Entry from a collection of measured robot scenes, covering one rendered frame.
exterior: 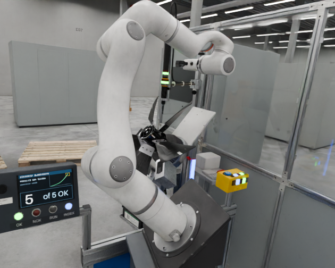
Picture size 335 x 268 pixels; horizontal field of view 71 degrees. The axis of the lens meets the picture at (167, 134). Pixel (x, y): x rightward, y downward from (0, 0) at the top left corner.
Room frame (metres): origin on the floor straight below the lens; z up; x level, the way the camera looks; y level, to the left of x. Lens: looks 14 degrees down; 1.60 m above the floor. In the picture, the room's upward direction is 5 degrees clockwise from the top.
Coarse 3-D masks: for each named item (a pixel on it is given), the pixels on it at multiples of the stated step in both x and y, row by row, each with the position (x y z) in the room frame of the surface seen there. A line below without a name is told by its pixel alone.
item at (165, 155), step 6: (156, 144) 1.35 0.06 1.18; (162, 144) 1.35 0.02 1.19; (168, 144) 1.34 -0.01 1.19; (174, 144) 1.35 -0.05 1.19; (180, 144) 1.35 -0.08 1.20; (162, 150) 1.27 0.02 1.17; (168, 150) 1.25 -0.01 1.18; (174, 150) 1.25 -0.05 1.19; (180, 150) 1.24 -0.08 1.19; (186, 150) 1.23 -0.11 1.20; (162, 156) 1.21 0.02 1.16; (168, 156) 1.20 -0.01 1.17; (174, 156) 1.19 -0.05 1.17; (162, 162) 1.17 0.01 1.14
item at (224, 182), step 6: (222, 174) 1.24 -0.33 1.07; (246, 174) 1.27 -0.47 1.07; (216, 180) 1.27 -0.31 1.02; (222, 180) 1.23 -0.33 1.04; (228, 180) 1.20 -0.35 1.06; (216, 186) 1.27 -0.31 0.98; (222, 186) 1.23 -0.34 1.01; (228, 186) 1.19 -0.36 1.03; (234, 186) 1.22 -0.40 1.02; (240, 186) 1.24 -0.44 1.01; (246, 186) 1.27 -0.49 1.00; (228, 192) 1.20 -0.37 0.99
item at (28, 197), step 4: (24, 192) 0.68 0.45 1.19; (28, 192) 0.69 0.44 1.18; (32, 192) 0.70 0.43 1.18; (36, 192) 0.70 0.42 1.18; (20, 196) 0.68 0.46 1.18; (24, 196) 0.68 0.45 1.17; (28, 196) 0.69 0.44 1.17; (32, 196) 0.69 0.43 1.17; (36, 196) 0.70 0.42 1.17; (20, 200) 0.67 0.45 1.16; (24, 200) 0.68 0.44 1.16; (28, 200) 0.68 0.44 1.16; (32, 200) 0.69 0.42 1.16; (36, 200) 0.69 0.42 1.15; (20, 204) 0.67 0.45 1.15; (24, 204) 0.68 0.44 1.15; (28, 204) 0.68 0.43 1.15; (32, 204) 0.69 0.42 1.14; (36, 204) 0.69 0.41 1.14
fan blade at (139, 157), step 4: (136, 152) 1.43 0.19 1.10; (140, 152) 1.43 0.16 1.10; (136, 156) 1.41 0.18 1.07; (140, 156) 1.41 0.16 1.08; (144, 156) 1.41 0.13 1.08; (148, 156) 1.41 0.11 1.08; (136, 160) 1.39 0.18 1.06; (140, 160) 1.39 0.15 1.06; (144, 160) 1.40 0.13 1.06; (148, 160) 1.40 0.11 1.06; (136, 164) 1.37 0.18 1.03; (140, 164) 1.38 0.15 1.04; (144, 164) 1.38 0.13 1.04; (148, 164) 1.38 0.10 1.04; (136, 168) 1.36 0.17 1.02; (140, 168) 1.36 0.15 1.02; (144, 168) 1.36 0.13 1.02; (148, 168) 1.37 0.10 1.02; (144, 172) 1.34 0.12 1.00
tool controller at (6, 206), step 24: (24, 168) 0.75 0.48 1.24; (48, 168) 0.74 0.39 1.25; (72, 168) 0.78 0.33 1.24; (0, 192) 0.64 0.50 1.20; (48, 192) 0.72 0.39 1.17; (72, 192) 0.76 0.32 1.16; (0, 216) 0.64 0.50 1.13; (24, 216) 0.67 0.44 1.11; (48, 216) 0.70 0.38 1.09; (72, 216) 0.74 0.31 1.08
